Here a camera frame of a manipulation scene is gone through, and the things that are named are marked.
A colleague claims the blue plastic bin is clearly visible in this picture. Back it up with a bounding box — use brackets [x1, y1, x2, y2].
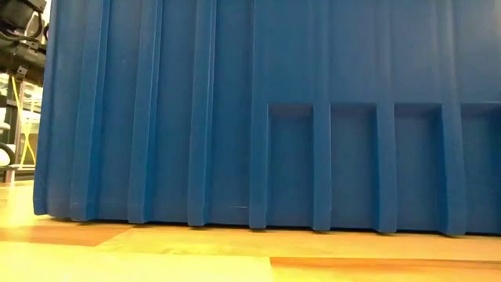
[33, 0, 501, 237]

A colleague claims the background storage shelving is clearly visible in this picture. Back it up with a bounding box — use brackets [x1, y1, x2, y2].
[0, 38, 47, 185]

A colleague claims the yellow hanging cable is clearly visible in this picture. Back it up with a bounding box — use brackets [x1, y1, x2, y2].
[10, 74, 37, 168]

